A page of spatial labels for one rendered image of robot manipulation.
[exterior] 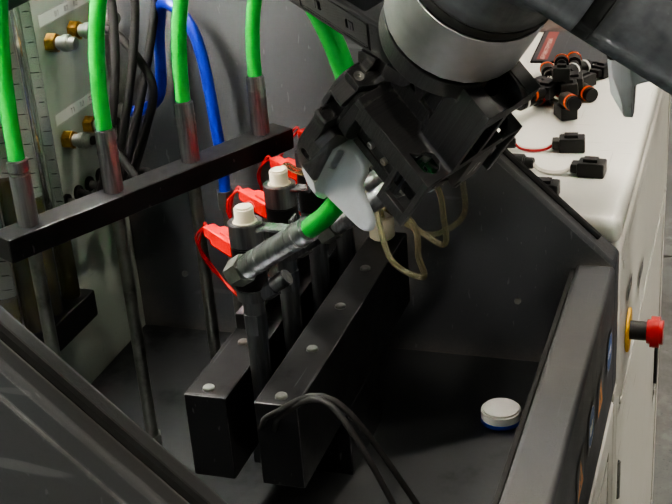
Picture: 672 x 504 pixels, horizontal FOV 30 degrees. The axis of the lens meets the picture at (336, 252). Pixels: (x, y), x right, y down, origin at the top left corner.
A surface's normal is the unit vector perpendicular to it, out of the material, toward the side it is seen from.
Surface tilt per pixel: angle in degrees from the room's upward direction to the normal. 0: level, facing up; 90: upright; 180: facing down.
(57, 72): 90
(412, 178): 103
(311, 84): 90
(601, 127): 0
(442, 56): 121
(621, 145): 0
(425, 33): 110
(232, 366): 0
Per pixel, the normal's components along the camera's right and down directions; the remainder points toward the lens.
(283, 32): -0.30, 0.42
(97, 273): 0.95, 0.07
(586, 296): -0.07, -0.90
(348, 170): -0.76, 0.48
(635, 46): -0.47, 0.76
